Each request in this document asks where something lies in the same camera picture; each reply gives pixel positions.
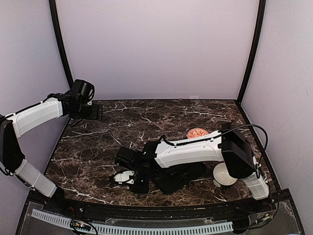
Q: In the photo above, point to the black frame post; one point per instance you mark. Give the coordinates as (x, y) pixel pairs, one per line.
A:
(60, 42)
(253, 51)

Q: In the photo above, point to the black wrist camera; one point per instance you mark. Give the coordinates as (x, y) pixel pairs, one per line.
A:
(126, 158)
(84, 89)

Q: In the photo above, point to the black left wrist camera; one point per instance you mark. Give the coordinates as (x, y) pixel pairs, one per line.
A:
(84, 89)

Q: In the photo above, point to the black right frame post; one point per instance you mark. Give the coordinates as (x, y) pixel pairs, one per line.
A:
(253, 51)

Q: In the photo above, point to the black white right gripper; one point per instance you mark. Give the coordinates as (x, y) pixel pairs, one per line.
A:
(143, 189)

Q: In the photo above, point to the red patterned white bowl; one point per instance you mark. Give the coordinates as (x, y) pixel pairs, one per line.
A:
(196, 132)

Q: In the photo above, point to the blue white bowl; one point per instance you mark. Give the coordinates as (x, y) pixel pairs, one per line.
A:
(221, 177)

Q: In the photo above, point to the white slotted cable duct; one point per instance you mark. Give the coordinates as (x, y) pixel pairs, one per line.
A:
(133, 227)

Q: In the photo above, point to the black front table rail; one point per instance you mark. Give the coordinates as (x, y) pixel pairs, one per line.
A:
(225, 210)

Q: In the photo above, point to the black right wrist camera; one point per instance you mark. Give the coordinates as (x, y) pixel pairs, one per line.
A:
(126, 158)

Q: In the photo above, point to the black zippered tool case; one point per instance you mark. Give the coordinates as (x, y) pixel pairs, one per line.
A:
(171, 179)

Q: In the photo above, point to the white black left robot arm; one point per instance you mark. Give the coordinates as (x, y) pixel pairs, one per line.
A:
(24, 134)

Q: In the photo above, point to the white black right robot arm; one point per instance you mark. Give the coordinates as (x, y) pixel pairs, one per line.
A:
(171, 165)

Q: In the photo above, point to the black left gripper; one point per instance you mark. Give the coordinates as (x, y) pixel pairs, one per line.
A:
(96, 114)

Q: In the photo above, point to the black left frame post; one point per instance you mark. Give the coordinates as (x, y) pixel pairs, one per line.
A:
(60, 42)

